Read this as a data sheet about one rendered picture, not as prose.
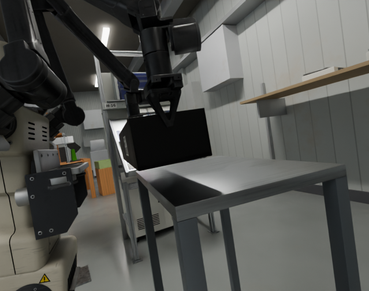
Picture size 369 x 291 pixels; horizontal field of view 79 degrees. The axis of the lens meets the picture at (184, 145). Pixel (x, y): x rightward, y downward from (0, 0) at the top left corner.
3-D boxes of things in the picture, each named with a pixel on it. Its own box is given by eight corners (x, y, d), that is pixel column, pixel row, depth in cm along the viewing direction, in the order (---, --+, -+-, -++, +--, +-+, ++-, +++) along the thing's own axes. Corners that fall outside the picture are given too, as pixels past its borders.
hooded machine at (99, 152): (93, 176, 837) (87, 141, 832) (110, 172, 862) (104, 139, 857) (94, 178, 775) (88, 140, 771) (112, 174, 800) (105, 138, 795)
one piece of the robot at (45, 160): (14, 246, 52) (-3, 155, 51) (47, 213, 78) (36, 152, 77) (88, 228, 57) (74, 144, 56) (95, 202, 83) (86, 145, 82)
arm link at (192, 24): (145, 31, 55) (137, -2, 47) (190, 23, 56) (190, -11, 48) (151, 70, 52) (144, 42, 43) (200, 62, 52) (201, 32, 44)
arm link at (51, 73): (8, 97, 49) (-13, 82, 44) (46, 67, 51) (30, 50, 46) (33, 122, 46) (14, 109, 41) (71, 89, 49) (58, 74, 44)
